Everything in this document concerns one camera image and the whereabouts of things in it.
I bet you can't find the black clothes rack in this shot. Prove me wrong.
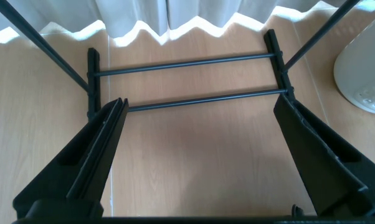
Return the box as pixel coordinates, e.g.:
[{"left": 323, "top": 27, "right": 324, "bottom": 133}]
[{"left": 0, "top": 0, "right": 361, "bottom": 121}]

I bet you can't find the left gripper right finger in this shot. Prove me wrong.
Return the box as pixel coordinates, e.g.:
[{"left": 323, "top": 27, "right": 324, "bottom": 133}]
[{"left": 273, "top": 94, "right": 375, "bottom": 217}]

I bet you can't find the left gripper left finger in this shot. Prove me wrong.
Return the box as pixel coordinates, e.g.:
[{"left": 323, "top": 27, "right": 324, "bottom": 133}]
[{"left": 12, "top": 98, "right": 130, "bottom": 218}]

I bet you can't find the white laundry basket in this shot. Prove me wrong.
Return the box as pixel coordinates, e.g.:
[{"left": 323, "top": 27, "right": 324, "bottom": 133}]
[{"left": 333, "top": 12, "right": 375, "bottom": 115}]

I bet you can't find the black cable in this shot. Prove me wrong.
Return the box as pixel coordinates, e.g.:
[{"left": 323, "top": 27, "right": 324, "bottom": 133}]
[{"left": 290, "top": 203, "right": 304, "bottom": 218}]

